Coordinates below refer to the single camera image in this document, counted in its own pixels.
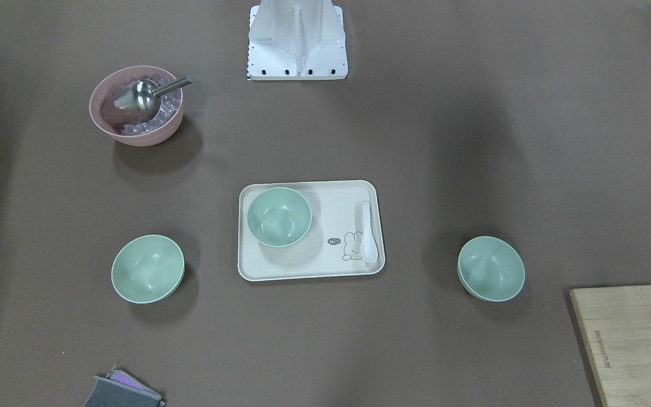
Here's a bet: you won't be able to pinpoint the green bowl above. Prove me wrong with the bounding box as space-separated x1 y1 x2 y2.
457 235 526 303
246 187 313 248
111 235 185 304

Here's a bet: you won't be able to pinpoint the cream rabbit tray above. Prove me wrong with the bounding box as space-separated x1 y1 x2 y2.
237 180 387 282

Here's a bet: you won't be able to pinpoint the green bowl on tray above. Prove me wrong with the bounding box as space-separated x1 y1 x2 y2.
246 187 313 248

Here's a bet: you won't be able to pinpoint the white ceramic spoon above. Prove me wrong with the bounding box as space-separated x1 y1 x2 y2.
361 201 378 263

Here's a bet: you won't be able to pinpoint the clear ice cubes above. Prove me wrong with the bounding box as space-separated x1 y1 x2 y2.
120 73 183 136

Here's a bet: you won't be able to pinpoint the pink bowl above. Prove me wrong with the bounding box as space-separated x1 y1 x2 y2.
89 65 184 147

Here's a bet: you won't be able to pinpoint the metal ice scoop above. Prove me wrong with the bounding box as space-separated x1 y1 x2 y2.
113 75 193 114

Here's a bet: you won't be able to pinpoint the grey purple cloth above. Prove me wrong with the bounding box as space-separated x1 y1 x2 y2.
83 367 166 406

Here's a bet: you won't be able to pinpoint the wooden cutting board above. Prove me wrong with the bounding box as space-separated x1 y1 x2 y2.
569 284 651 406

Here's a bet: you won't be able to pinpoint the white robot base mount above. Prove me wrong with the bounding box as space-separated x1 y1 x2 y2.
246 1 349 81

